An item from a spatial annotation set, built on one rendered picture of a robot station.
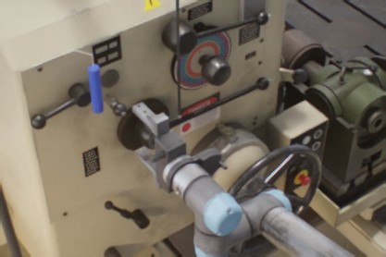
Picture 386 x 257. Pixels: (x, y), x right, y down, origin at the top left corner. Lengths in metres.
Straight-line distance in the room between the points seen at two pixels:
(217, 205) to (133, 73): 0.45
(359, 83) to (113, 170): 0.93
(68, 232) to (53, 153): 0.30
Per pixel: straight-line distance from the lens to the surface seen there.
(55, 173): 1.87
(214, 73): 1.84
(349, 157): 2.49
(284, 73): 2.24
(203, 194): 1.53
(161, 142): 1.59
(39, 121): 1.69
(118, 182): 2.01
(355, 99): 2.45
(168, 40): 1.77
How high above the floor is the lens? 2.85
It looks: 43 degrees down
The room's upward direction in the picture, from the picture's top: straight up
